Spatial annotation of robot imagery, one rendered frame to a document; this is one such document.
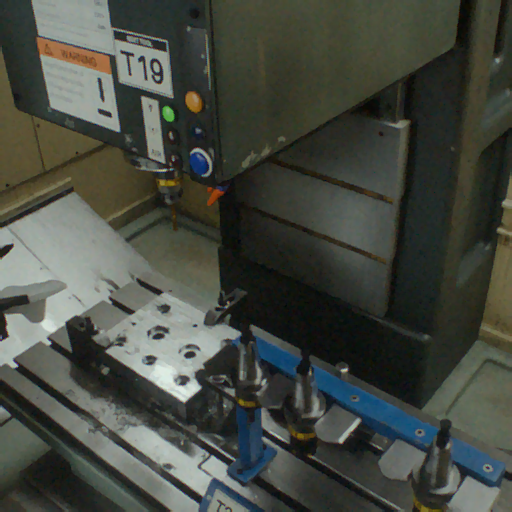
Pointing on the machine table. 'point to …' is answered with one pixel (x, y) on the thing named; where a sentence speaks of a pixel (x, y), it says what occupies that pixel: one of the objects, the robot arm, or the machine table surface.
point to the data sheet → (75, 22)
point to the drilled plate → (183, 401)
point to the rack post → (250, 449)
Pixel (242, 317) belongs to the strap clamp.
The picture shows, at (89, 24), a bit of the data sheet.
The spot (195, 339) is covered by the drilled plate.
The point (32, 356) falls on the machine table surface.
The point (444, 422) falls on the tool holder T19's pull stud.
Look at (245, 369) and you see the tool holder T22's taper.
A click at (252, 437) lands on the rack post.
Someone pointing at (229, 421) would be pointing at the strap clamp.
